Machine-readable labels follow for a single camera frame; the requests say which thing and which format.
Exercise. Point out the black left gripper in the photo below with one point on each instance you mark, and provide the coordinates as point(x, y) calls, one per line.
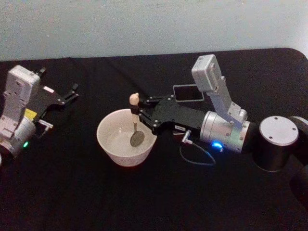
point(44, 99)

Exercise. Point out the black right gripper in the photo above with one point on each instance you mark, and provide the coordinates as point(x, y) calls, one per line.
point(179, 115)

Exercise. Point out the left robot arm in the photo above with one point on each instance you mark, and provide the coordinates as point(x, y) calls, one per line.
point(18, 101)

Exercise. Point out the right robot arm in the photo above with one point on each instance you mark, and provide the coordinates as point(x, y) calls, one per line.
point(274, 142)

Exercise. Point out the small rectangular clear case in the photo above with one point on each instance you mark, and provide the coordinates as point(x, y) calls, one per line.
point(187, 93)

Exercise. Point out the white round bowl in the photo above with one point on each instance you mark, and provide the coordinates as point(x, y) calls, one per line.
point(113, 142)

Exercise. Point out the black table cloth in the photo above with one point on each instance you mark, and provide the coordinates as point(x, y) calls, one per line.
point(96, 197)

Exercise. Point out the pale wall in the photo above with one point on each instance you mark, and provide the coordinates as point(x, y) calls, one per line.
point(144, 24)

